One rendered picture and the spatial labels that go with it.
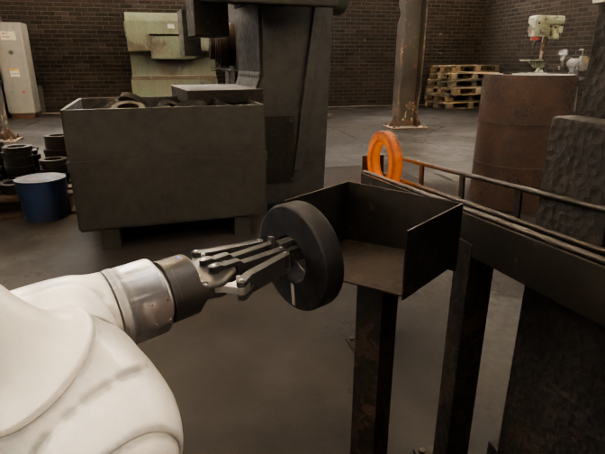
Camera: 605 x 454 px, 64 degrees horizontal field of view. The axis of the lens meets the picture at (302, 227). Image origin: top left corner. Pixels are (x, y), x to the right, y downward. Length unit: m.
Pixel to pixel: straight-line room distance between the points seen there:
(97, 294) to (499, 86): 3.13
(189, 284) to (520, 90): 3.00
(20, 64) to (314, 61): 7.16
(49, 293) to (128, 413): 0.20
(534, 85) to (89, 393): 3.21
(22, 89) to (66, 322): 9.47
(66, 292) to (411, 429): 1.14
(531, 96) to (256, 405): 2.56
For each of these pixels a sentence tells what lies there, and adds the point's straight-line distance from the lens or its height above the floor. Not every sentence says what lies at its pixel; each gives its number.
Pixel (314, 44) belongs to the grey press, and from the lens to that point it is 3.29.
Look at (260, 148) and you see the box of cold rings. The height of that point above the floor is 0.50.
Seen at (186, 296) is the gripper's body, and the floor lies 0.72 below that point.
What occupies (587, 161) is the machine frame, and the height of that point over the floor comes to 0.81.
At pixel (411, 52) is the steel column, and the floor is 1.07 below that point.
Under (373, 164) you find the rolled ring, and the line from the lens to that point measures 1.58.
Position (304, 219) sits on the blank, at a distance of 0.63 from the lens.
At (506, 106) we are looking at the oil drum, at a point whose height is 0.69.
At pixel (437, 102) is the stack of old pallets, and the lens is 10.90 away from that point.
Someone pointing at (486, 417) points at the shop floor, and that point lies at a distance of 1.58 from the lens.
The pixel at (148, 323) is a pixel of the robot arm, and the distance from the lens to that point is 0.55.
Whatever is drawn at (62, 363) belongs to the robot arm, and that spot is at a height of 0.78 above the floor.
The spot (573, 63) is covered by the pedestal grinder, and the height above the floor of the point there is 0.91.
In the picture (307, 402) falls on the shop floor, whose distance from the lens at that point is 1.54.
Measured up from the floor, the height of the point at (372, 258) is 0.60.
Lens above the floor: 0.97
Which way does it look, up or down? 19 degrees down
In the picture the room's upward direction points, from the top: straight up
